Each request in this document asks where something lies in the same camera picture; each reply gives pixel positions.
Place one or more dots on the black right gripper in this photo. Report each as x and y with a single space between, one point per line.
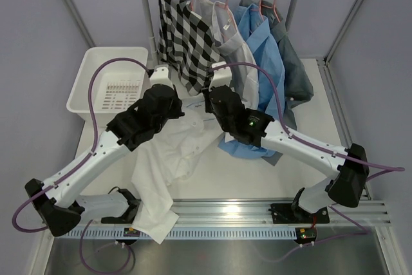
206 92

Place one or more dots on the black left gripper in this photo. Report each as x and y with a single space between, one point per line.
177 103

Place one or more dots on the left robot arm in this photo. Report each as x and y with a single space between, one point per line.
59 200

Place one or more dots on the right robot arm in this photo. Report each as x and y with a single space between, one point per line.
345 174

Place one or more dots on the light grey white shirt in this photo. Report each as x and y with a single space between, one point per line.
233 48

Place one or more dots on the black white checkered shirt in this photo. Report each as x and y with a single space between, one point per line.
186 43

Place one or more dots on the blue shirt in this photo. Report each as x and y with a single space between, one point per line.
255 31

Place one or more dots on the dark grey shirt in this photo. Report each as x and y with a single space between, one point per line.
298 88

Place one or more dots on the white plastic basket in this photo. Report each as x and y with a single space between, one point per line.
115 88

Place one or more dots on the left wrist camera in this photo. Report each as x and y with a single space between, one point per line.
161 75

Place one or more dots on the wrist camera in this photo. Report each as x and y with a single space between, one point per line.
161 75
221 75

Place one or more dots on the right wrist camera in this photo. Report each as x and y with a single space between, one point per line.
221 75

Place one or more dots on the aluminium mounting rail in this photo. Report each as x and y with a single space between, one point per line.
255 213

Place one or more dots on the light blue slotted cable duct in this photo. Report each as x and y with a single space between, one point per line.
186 233

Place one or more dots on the left aluminium frame post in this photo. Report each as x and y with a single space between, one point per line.
79 22

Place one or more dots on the aluminium frame post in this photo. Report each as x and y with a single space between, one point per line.
349 19
79 22

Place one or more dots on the right aluminium frame post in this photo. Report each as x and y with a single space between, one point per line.
349 19

